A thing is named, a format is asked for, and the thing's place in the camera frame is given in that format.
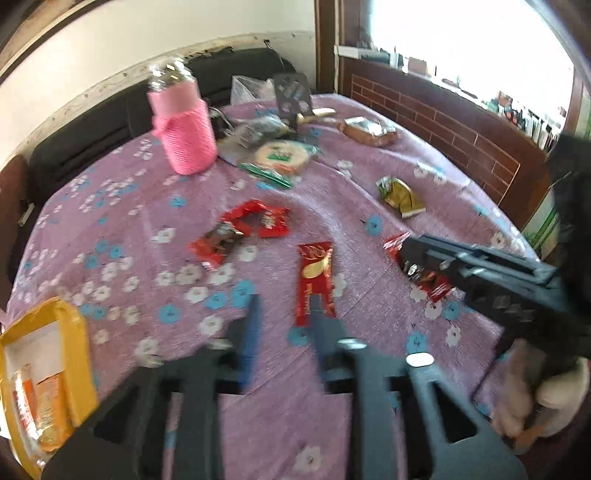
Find brick pattern headboard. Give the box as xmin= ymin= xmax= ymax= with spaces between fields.
xmin=350 ymin=68 xmax=557 ymax=229

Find orange snack packet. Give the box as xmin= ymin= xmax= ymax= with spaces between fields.
xmin=14 ymin=364 xmax=75 ymax=454

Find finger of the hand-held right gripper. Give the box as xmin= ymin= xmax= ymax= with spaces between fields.
xmin=401 ymin=234 xmax=552 ymax=278

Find bright red snack packets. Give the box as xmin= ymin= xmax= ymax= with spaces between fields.
xmin=220 ymin=200 xmax=293 ymax=239

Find person's right hand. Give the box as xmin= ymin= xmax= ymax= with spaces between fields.
xmin=489 ymin=342 xmax=591 ymax=450

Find red and white snack packet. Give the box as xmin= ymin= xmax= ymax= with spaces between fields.
xmin=385 ymin=233 xmax=456 ymax=304

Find black sofa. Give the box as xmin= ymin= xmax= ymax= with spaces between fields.
xmin=28 ymin=46 xmax=297 ymax=206

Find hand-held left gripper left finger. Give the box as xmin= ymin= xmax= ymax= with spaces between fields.
xmin=41 ymin=293 xmax=264 ymax=480

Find long red wafer packet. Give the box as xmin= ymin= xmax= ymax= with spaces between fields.
xmin=294 ymin=241 xmax=338 ymax=329

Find purple floral bedsheet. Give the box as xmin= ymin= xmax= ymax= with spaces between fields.
xmin=7 ymin=92 xmax=551 ymax=480

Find grey clear plastic bag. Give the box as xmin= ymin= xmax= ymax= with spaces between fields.
xmin=216 ymin=114 xmax=297 ymax=163

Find green and gold snack packet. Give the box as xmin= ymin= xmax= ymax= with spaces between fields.
xmin=375 ymin=176 xmax=426 ymax=219

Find silver biscuit packet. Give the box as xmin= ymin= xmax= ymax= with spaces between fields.
xmin=341 ymin=115 xmax=399 ymax=148

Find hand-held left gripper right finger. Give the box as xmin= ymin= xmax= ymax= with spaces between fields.
xmin=307 ymin=295 xmax=527 ymax=480

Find dark red chocolate packet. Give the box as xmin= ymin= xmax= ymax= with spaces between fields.
xmin=188 ymin=220 xmax=246 ymax=271

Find black perforated stand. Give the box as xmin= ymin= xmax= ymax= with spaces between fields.
xmin=271 ymin=72 xmax=313 ymax=131

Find round cracker packet green print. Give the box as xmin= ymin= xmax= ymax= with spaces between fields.
xmin=239 ymin=140 xmax=320 ymax=188

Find window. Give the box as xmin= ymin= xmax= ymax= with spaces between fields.
xmin=369 ymin=0 xmax=580 ymax=139

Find yellow-edged cardboard tray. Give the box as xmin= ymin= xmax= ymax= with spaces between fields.
xmin=0 ymin=298 xmax=101 ymax=480

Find bottle with pink knitted cover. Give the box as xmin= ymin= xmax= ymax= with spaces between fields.
xmin=147 ymin=58 xmax=219 ymax=175

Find white clear plastic bag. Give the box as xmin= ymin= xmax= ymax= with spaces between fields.
xmin=229 ymin=75 xmax=279 ymax=108

